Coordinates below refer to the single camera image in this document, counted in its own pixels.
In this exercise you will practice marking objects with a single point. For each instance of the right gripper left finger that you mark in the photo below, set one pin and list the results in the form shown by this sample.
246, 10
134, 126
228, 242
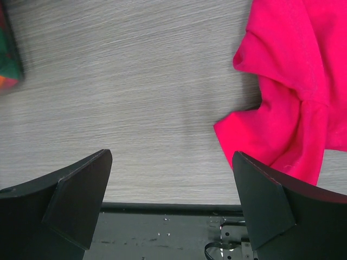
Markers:
54, 216

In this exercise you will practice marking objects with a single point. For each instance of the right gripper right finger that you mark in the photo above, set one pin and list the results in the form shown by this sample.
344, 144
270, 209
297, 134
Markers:
287, 218

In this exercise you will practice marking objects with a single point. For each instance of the clear plastic bin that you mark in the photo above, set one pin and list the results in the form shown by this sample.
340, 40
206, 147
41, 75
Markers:
16, 54

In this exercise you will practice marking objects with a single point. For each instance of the pink t shirt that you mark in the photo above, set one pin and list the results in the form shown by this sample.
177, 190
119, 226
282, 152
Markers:
297, 49

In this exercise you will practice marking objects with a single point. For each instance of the green t shirt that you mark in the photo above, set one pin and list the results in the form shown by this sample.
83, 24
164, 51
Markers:
6, 48

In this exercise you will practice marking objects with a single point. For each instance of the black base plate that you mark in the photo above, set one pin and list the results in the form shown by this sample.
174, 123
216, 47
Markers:
170, 231

